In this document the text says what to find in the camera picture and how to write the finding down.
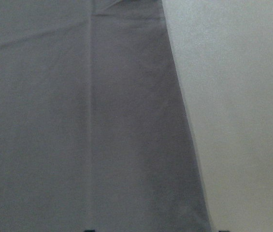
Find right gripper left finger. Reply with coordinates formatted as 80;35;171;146
83;229;95;232

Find brown t-shirt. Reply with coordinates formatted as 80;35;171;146
0;0;211;232

